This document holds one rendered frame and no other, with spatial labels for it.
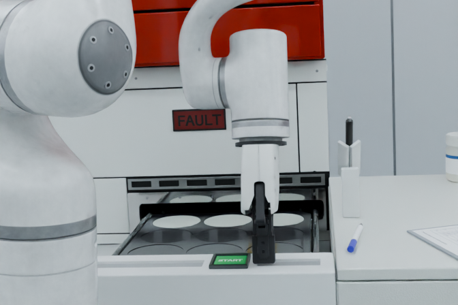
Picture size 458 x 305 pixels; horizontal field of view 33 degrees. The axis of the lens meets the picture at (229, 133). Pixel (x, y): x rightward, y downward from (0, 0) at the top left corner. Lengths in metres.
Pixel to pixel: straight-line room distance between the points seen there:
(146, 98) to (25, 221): 0.95
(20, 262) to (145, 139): 0.95
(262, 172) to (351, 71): 2.10
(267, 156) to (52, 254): 0.39
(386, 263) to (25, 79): 0.59
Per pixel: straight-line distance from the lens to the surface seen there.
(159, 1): 1.63
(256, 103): 1.07
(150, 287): 1.11
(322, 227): 1.69
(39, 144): 0.82
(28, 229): 0.78
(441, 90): 3.18
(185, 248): 1.42
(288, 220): 1.58
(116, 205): 1.75
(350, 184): 1.32
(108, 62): 0.73
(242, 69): 1.09
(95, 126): 1.73
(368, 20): 3.13
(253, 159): 1.06
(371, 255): 1.13
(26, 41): 0.73
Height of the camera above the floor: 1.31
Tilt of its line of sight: 8 degrees down
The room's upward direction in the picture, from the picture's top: 3 degrees counter-clockwise
